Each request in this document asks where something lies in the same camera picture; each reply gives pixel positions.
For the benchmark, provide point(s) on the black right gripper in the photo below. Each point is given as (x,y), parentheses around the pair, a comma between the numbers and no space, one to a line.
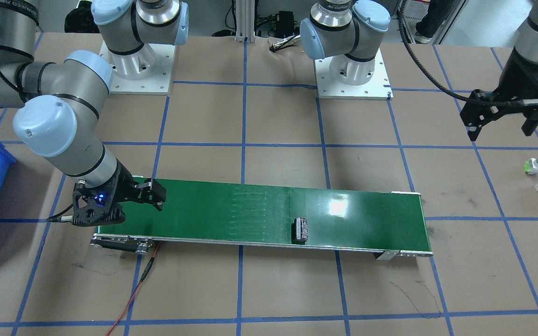
(125,185)

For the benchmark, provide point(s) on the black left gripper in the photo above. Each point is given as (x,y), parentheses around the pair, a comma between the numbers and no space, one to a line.
(526,77)

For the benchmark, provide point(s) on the black cylindrical capacitor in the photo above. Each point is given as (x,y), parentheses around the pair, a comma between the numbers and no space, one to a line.
(300,230)

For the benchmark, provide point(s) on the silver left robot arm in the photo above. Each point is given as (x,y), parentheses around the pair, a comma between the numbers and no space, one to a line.
(351,34)

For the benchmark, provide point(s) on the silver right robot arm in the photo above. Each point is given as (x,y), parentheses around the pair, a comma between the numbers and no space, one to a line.
(58,105)

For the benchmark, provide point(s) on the green conveyor belt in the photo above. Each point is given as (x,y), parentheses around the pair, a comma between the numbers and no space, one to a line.
(387,224)

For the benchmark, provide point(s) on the green push button switch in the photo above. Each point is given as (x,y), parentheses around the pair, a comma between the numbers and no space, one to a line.
(531,166)

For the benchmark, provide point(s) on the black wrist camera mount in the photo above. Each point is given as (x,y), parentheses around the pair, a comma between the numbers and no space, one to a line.
(95,207)

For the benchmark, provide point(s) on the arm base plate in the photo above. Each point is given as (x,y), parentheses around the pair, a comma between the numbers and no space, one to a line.
(148,71)
(341,77)

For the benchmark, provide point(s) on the aluminium frame post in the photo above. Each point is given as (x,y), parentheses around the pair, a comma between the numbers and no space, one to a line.
(245,11)

